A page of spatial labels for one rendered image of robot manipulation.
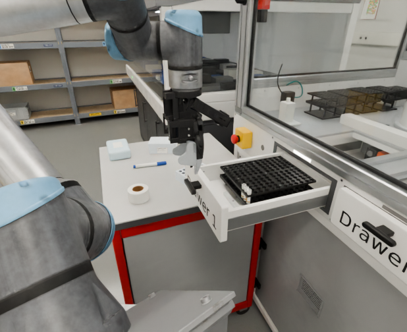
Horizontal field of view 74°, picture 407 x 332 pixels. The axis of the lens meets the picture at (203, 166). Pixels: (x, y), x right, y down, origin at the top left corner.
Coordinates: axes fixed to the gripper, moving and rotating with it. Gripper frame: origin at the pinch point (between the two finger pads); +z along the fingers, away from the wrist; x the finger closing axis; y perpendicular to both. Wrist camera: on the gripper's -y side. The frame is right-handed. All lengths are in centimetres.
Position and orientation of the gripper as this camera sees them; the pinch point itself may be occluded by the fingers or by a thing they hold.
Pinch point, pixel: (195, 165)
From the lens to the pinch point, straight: 70.9
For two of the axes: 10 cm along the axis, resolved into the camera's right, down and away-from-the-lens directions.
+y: -9.4, 1.5, -2.9
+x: 3.3, 4.4, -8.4
